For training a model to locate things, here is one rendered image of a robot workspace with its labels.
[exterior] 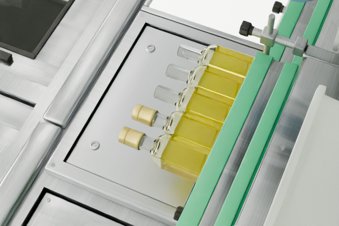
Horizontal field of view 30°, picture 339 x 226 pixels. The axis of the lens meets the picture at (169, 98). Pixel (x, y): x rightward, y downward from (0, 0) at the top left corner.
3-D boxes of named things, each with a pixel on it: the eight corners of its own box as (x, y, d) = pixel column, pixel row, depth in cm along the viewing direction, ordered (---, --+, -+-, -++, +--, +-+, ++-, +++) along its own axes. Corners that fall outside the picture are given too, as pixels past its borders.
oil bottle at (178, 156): (261, 181, 120) (160, 141, 126) (264, 168, 116) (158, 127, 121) (251, 206, 118) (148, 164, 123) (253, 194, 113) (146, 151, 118)
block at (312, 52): (336, 81, 121) (301, 69, 123) (346, 52, 113) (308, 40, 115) (330, 96, 120) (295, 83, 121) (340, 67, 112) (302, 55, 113)
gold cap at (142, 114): (159, 107, 125) (138, 99, 126) (151, 119, 123) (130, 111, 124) (158, 118, 128) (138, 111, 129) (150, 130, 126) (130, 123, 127)
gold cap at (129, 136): (142, 150, 124) (121, 142, 126) (147, 132, 124) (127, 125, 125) (136, 151, 121) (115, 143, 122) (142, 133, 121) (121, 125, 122)
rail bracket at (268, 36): (299, 74, 125) (240, 54, 128) (313, 21, 110) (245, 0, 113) (294, 87, 123) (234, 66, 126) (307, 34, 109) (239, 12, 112)
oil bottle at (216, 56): (300, 87, 131) (205, 54, 137) (304, 72, 127) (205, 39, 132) (291, 109, 129) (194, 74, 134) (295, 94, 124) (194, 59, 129)
